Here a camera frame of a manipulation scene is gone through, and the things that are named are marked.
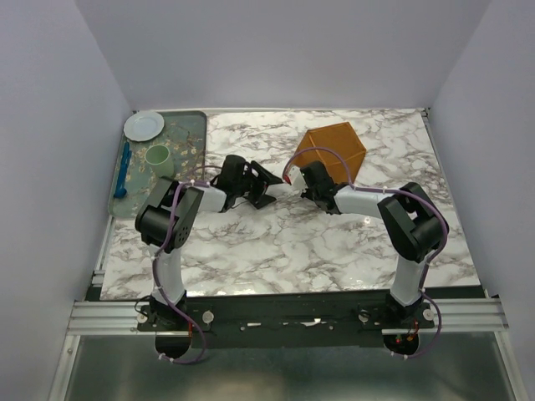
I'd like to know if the blue plastic utensil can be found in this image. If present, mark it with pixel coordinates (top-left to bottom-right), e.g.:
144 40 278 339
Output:
114 141 131 199

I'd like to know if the aluminium frame rail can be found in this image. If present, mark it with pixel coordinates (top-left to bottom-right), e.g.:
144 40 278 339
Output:
67 298 509 337

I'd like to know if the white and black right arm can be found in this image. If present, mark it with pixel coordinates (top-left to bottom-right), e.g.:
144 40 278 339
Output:
301 182 449 327

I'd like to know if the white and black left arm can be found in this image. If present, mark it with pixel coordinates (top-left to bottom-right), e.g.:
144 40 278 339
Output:
135 155 283 330

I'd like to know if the orange-brown cloth napkin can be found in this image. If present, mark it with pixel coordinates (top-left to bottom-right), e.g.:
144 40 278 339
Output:
293 122 367 184

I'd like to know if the floral teal serving tray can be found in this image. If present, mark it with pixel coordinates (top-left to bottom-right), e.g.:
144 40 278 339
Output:
108 111 207 219

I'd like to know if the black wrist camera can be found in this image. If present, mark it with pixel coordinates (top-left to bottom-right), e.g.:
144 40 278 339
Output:
300 160 335 190
217 155 246 191

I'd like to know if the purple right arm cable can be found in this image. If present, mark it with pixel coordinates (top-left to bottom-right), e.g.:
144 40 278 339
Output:
283 146 446 302

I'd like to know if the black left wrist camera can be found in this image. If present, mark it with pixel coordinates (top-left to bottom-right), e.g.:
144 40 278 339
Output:
217 155 246 191

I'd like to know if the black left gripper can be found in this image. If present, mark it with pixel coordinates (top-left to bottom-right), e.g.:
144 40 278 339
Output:
233 160 281 209

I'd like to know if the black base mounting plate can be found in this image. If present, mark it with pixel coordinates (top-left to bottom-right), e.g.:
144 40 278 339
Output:
137 290 435 349

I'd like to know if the white round plate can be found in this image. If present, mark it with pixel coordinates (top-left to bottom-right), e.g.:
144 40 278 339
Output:
124 111 165 142

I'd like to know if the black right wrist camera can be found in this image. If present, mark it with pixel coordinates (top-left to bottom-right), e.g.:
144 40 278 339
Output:
300 160 335 190

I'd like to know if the light green cup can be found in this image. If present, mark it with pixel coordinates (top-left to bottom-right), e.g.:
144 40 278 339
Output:
145 145 174 178

